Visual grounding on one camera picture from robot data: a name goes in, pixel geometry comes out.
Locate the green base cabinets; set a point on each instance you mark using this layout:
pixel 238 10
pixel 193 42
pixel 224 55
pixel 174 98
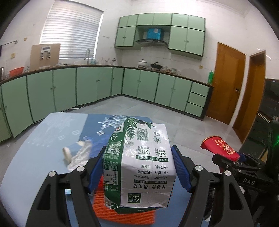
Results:
pixel 65 87

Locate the green wall cabinets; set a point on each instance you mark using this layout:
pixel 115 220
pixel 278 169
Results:
pixel 185 37

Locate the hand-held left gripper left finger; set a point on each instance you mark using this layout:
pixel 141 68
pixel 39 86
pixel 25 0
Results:
pixel 96 173

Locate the dark glass cabinet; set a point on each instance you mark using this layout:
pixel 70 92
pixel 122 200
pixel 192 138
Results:
pixel 264 109

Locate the row of glass jars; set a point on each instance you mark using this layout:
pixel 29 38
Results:
pixel 172 70

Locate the green bottle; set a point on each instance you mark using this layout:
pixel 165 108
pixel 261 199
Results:
pixel 211 78

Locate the metal faucet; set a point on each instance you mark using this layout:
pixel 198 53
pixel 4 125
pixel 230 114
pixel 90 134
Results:
pixel 87 54

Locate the black wok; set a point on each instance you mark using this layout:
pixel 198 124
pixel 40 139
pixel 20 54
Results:
pixel 155 66

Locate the black range hood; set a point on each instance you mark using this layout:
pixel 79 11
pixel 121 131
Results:
pixel 151 42

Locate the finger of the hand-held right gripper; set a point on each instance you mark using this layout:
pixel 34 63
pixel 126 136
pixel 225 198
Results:
pixel 250 161
pixel 226 162

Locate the orange foam net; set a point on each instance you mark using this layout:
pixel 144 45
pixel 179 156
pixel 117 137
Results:
pixel 102 203

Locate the white cooking pot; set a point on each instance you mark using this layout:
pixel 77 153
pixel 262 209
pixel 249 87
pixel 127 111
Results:
pixel 142 63

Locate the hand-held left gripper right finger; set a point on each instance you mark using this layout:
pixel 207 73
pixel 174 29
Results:
pixel 182 172

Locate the white green milk carton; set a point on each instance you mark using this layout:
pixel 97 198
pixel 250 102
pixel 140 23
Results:
pixel 143 163

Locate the plain wooden door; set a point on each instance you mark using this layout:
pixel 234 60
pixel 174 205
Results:
pixel 250 98

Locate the brown cardboard board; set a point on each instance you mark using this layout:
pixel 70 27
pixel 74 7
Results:
pixel 34 59

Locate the red plastic basin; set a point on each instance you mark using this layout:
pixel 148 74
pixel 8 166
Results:
pixel 16 71

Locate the white window blind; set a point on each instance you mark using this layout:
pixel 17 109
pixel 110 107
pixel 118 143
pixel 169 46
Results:
pixel 72 30

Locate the blue box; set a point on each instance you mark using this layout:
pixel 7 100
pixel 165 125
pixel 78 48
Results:
pixel 155 33

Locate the red paper cup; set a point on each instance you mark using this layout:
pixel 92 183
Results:
pixel 219 146

